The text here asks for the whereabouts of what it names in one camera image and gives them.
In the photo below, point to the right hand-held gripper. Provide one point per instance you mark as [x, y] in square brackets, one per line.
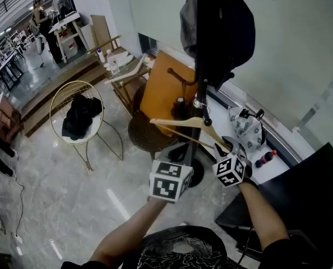
[233, 169]

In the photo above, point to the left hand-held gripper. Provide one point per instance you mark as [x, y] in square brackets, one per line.
[166, 183]

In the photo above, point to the person's right forearm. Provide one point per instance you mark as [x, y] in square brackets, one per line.
[264, 217]

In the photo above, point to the person's left forearm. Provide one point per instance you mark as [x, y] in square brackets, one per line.
[127, 234]

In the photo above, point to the floral fabric bag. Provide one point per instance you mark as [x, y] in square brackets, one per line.
[247, 130]

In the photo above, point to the cola bottle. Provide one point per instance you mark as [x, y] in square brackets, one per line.
[264, 159]

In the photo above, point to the small brown hanging bag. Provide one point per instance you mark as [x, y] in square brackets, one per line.
[180, 109]

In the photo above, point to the wooden side table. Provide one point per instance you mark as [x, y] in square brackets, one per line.
[127, 80]

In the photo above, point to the black open case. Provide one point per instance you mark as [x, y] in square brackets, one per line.
[309, 192]

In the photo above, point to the person's black patterned shirt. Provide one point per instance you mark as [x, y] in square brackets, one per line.
[183, 251]

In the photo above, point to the black coat rack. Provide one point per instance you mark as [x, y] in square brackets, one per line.
[205, 52]

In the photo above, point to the black garment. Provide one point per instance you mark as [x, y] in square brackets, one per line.
[81, 116]

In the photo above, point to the grey roller blind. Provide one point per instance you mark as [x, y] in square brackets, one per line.
[332, 116]
[295, 38]

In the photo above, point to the dark blue cap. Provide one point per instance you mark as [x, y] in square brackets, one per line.
[236, 38]

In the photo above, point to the clear water bottle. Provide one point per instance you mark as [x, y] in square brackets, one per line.
[113, 63]

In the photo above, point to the small white bottle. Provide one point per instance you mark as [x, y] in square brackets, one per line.
[101, 55]

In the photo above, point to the grey cap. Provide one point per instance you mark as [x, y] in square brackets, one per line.
[189, 24]

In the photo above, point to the wooden step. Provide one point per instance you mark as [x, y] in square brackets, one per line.
[57, 85]

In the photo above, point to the cardboard sheet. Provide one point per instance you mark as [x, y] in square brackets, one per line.
[100, 32]

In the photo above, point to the white table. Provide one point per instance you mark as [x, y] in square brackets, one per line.
[68, 21]

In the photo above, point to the wooden cabinet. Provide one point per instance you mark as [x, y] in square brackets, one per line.
[4, 116]

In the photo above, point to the white power strip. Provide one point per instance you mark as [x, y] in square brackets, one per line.
[16, 238]

